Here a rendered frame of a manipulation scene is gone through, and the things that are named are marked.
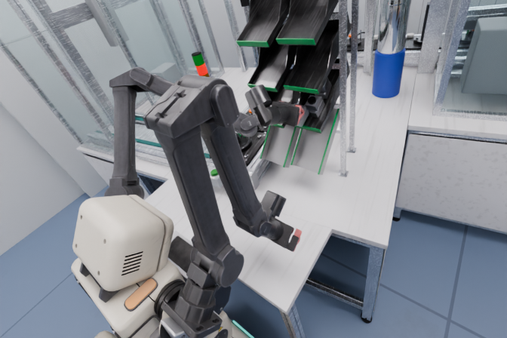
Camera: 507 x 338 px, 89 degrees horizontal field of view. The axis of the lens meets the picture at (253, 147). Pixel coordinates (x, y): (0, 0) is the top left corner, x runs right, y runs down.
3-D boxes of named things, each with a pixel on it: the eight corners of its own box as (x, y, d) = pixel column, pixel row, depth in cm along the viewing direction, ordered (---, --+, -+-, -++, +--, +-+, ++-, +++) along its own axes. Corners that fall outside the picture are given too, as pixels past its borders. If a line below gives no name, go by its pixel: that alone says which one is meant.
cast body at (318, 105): (318, 118, 97) (313, 108, 92) (308, 115, 100) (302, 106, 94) (327, 99, 99) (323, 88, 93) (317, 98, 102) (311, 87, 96)
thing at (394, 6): (403, 54, 139) (415, -29, 116) (374, 55, 146) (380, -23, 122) (405, 44, 148) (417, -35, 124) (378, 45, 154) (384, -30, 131)
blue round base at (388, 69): (397, 99, 155) (404, 55, 138) (370, 97, 162) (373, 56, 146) (400, 86, 164) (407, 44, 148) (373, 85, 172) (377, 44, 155)
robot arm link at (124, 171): (123, 79, 92) (104, 68, 82) (159, 76, 91) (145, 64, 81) (122, 207, 87) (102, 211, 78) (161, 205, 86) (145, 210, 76)
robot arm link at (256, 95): (247, 136, 85) (243, 132, 77) (232, 106, 87) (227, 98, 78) (279, 120, 85) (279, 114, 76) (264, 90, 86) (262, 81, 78)
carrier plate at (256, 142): (248, 166, 124) (247, 163, 123) (210, 158, 136) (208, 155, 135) (269, 136, 139) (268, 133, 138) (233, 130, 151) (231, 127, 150)
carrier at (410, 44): (444, 50, 169) (450, 30, 162) (403, 51, 181) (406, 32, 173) (445, 36, 184) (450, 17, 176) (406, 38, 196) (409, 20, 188)
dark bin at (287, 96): (284, 128, 102) (276, 118, 96) (258, 121, 109) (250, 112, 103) (312, 72, 107) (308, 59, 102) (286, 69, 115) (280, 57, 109)
